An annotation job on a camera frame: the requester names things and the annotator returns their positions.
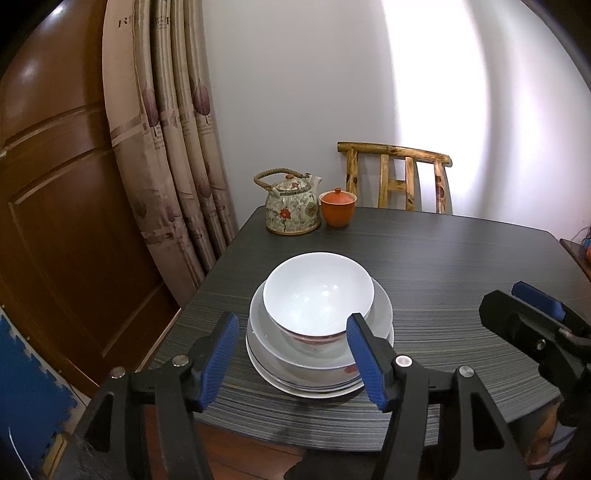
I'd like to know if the orange lidded tea cup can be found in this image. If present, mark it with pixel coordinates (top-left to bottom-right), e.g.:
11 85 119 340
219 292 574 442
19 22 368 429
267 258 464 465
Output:
320 187 358 228

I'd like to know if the brown wooden door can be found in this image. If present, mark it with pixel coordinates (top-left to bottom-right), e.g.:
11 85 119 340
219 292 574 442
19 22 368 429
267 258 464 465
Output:
0 14 185 398

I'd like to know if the blue foam floor mat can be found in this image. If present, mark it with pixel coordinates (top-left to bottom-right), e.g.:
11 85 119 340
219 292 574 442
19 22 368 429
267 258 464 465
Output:
0 307 79 467

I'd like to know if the large blue-rimmed floral plate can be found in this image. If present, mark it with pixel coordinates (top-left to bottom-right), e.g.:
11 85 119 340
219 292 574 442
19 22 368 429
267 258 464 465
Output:
246 318 395 388

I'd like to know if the beige patterned curtain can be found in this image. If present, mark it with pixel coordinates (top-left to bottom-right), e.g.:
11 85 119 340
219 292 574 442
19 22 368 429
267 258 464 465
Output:
102 0 238 308

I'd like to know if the dark wooden side table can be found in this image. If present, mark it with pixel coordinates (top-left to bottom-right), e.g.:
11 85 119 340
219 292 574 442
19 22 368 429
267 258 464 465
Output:
560 237 591 278

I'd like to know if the floral ceramic teapot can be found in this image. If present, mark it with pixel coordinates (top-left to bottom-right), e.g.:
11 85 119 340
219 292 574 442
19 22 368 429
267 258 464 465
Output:
253 167 323 235

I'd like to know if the large pale blue bowl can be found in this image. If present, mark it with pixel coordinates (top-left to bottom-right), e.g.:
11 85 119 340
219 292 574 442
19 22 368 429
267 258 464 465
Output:
248 277 394 370

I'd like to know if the small white floral plate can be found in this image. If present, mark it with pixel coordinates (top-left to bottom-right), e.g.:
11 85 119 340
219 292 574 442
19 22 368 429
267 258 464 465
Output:
247 332 370 398

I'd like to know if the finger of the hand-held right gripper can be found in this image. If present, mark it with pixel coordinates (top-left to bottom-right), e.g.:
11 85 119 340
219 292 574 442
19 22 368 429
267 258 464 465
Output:
512 281 591 337
479 290 573 384

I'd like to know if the medium blue-rimmed floral plate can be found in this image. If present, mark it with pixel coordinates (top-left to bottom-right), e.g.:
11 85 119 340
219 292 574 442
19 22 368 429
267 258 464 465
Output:
249 332 370 391

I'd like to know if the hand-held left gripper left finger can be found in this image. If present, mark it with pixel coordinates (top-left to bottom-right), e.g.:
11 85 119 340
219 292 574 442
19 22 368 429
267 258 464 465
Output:
69 311 241 480

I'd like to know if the wooden chair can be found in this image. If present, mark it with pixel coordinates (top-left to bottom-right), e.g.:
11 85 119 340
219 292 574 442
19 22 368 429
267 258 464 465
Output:
337 141 453 215

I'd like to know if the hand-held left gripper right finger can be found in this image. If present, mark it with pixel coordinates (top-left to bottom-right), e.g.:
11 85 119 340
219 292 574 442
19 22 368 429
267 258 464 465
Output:
346 313 529 480

